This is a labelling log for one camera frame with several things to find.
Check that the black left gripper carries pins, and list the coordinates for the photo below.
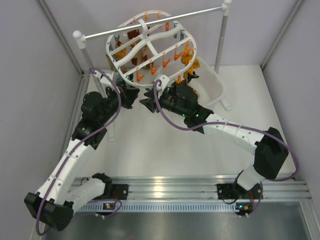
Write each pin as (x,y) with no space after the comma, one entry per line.
(127,95)

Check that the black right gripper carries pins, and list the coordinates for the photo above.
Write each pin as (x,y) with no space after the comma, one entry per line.
(149,102)

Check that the white round sock hanger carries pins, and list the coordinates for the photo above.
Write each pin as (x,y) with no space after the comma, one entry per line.
(140,55)

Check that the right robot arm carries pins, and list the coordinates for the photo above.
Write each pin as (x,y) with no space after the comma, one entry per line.
(265,146)

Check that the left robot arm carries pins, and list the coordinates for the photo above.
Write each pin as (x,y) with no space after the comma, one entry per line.
(54,204)

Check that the white rack foot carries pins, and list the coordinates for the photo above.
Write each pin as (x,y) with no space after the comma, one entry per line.
(111,132)

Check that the mustard yellow sock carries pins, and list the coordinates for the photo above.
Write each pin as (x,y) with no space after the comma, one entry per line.
(186,59)

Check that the white plastic basin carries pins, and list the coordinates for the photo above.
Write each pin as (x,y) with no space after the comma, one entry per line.
(206,83)

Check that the grey metal rack pole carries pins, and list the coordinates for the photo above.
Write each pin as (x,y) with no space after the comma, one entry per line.
(89,63)

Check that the grey horizontal rack bar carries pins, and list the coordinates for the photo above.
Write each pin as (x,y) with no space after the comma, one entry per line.
(81,38)

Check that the right grey rack pole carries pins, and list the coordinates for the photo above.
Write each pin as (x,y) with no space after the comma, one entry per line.
(221,41)

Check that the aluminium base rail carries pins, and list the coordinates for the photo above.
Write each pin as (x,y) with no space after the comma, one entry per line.
(211,194)

